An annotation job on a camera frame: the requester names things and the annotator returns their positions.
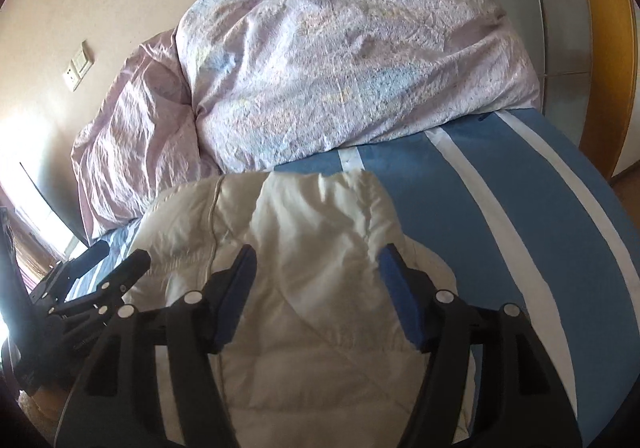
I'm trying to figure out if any blue white striped bed sheet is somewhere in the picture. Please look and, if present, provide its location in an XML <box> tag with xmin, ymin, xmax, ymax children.
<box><xmin>65</xmin><ymin>108</ymin><xmax>640</xmax><ymax>448</ymax></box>

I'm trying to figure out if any white down jacket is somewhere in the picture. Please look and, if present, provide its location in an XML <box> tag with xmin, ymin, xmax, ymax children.
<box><xmin>122</xmin><ymin>169</ymin><xmax>476</xmax><ymax>448</ymax></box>

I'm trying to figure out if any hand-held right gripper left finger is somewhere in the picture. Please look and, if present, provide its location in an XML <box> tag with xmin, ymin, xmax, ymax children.
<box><xmin>55</xmin><ymin>244</ymin><xmax>258</xmax><ymax>448</ymax></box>

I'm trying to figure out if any wooden wardrobe with grey panels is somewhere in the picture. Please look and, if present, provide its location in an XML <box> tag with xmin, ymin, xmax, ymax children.
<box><xmin>487</xmin><ymin>0</ymin><xmax>640</xmax><ymax>181</ymax></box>

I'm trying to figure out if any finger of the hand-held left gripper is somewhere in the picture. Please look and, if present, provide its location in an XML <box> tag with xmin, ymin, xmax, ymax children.
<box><xmin>50</xmin><ymin>249</ymin><xmax>152</xmax><ymax>323</ymax></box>
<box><xmin>30</xmin><ymin>240</ymin><xmax>111</xmax><ymax>301</ymax></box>

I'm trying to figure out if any white wall switch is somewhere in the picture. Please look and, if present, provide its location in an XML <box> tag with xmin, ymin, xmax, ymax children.
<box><xmin>69</xmin><ymin>40</ymin><xmax>95</xmax><ymax>79</ymax></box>

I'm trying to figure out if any pink floral duvet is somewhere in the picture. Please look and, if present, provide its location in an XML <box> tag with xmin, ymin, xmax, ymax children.
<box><xmin>70</xmin><ymin>0</ymin><xmax>542</xmax><ymax>241</ymax></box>

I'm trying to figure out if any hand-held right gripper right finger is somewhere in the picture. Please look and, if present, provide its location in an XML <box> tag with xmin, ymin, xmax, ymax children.
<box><xmin>379</xmin><ymin>244</ymin><xmax>584</xmax><ymax>448</ymax></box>

